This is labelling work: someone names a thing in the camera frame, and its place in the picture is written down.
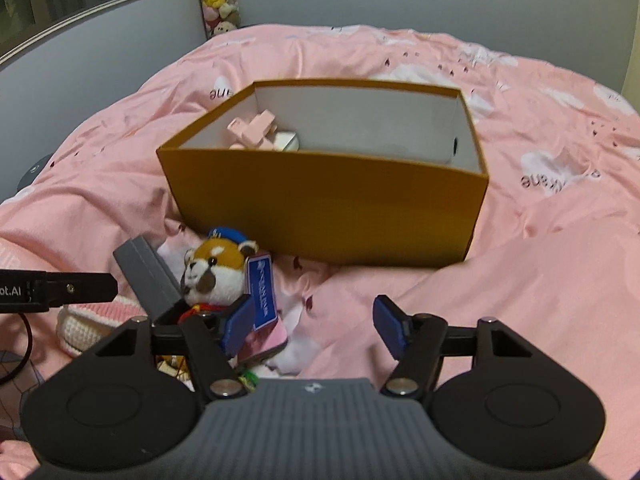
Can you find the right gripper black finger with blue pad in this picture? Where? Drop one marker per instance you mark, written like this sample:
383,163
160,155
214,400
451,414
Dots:
208,341
419,343

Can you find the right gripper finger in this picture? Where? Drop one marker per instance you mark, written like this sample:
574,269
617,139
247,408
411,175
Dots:
28,291

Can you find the red panda plush toy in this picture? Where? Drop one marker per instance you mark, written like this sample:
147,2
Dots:
224,267

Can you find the crocheted cream pink doll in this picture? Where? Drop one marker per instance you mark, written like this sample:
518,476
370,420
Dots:
80,326

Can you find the grey small box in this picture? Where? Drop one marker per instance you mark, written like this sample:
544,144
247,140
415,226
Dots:
154,285

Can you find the pink phone holder stick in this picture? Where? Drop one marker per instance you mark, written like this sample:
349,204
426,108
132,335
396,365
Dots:
253,135

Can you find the white rectangular power bank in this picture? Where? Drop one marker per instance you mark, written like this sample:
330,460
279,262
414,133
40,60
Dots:
285,141

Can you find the red green feather toy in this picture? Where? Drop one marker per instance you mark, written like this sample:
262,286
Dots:
248,377

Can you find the round dark stool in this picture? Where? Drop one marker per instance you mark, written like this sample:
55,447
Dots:
34,171

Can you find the pink patterned duvet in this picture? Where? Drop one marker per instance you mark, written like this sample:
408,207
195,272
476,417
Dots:
555,253

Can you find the orange cardboard box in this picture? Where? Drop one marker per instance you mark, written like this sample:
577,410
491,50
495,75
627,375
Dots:
388,173

